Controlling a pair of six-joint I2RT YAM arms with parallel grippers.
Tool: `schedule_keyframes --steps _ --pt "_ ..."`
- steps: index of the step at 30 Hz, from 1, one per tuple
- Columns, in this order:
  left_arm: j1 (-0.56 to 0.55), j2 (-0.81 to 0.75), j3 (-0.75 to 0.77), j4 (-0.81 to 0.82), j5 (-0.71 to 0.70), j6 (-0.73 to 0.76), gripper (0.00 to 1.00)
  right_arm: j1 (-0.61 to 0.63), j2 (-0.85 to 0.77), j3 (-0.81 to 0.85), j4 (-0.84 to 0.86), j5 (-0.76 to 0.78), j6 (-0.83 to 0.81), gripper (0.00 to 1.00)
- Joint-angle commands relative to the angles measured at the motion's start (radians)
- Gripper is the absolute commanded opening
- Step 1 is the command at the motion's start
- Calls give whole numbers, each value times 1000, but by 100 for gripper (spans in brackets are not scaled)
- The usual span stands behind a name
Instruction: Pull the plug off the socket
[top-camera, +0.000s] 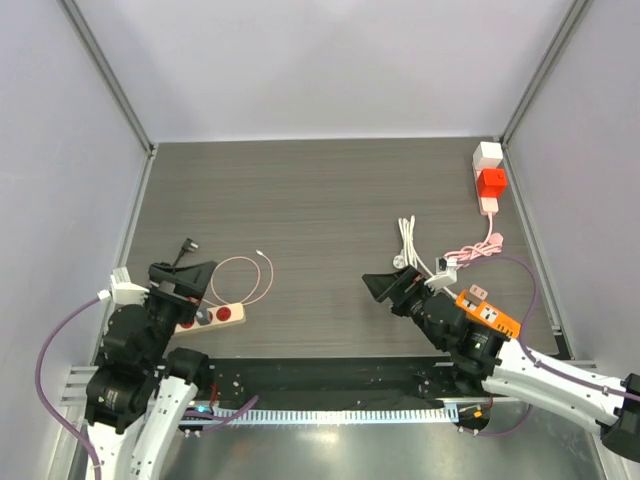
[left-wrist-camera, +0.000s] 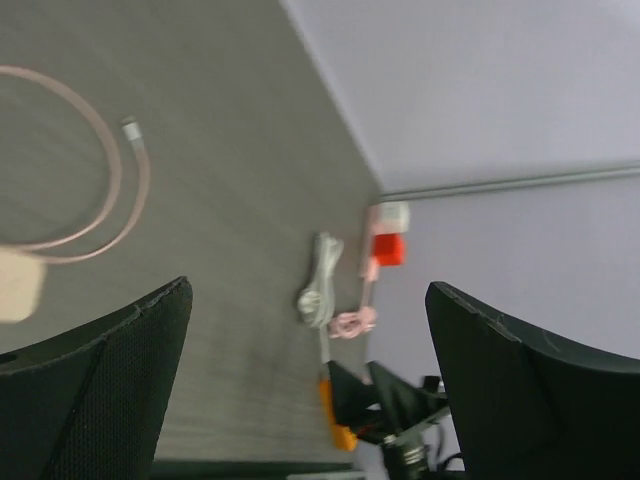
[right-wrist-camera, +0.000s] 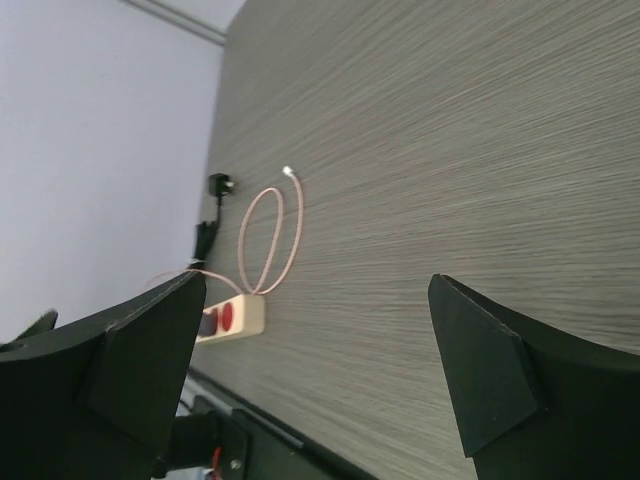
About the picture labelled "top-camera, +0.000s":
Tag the red cube adapter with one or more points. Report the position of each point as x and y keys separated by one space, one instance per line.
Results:
x=491 y=183

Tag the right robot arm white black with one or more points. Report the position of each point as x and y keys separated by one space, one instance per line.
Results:
x=489 y=357

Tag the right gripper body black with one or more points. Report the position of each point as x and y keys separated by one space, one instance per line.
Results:
x=404 y=292

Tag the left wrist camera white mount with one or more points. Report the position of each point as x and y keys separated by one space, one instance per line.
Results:
x=122 y=290

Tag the white cube adapter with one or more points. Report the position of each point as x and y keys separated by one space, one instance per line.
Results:
x=488 y=155

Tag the pink plug adapter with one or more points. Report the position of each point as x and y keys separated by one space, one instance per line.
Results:
x=477 y=292

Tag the white slotted cable duct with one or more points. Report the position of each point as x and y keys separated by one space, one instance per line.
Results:
x=255 y=417

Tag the grey usb charger adapter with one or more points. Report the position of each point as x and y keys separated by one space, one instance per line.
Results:
x=202 y=318

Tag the orange power strip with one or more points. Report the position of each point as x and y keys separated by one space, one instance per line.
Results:
x=490 y=316

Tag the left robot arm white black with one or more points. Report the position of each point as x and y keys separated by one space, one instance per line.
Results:
x=140 y=391

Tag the pink white power strip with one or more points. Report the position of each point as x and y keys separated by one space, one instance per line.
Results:
x=486 y=205

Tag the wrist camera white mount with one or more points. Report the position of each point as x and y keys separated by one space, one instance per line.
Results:
x=122 y=290
x=445 y=274

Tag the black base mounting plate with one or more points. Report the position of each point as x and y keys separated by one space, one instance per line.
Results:
x=337 y=384

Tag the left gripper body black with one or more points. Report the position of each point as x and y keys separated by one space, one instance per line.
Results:
x=172 y=307

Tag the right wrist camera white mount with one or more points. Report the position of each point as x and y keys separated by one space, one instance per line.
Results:
x=445 y=274

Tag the beige power strip red sockets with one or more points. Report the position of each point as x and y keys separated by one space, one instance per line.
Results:
x=220 y=317

